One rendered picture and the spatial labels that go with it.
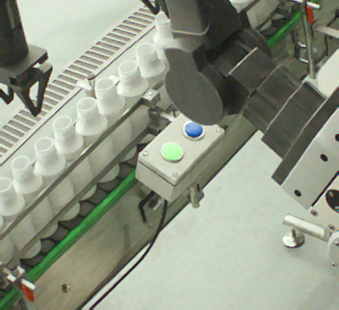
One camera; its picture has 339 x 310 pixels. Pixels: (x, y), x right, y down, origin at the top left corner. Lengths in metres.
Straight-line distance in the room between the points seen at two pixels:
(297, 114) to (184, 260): 2.06
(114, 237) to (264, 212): 1.32
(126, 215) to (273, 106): 0.89
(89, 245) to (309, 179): 0.85
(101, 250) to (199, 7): 0.92
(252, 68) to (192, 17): 0.08
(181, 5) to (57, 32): 3.13
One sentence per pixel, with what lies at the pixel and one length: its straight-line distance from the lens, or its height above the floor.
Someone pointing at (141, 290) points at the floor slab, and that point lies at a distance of 3.01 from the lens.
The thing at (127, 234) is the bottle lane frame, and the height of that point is 0.89.
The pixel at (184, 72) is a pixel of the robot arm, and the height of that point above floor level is 1.61.
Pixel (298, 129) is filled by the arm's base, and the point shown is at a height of 1.57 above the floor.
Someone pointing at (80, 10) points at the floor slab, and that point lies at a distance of 4.27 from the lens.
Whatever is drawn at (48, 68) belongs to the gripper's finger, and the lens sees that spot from 1.38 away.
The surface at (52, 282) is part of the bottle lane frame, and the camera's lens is 1.80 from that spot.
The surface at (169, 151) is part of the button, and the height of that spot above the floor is 1.12.
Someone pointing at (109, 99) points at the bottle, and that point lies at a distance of 1.82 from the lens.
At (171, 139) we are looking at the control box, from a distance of 1.75.
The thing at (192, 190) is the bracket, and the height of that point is 0.91.
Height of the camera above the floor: 2.25
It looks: 40 degrees down
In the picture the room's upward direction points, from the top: 12 degrees counter-clockwise
